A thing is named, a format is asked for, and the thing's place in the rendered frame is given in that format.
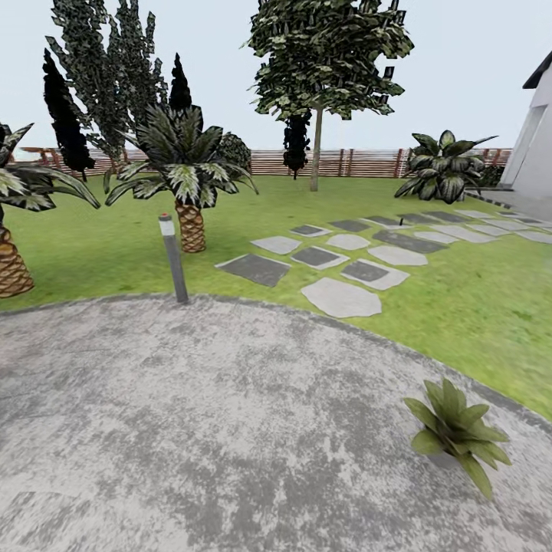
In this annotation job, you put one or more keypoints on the pot plant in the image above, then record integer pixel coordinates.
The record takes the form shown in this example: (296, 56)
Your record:
(453, 433)

